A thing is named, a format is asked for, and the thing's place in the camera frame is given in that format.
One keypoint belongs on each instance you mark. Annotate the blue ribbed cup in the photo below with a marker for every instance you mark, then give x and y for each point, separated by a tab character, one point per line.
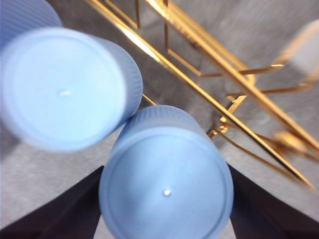
22	15
164	174
62	87

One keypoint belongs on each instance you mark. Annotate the pale prong cap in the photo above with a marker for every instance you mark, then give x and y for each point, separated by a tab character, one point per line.
306	49

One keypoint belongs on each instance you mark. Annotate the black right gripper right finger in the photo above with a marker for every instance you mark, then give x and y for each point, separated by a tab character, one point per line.
269	214

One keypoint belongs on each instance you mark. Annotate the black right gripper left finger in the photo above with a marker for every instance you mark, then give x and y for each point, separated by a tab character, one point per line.
62	216

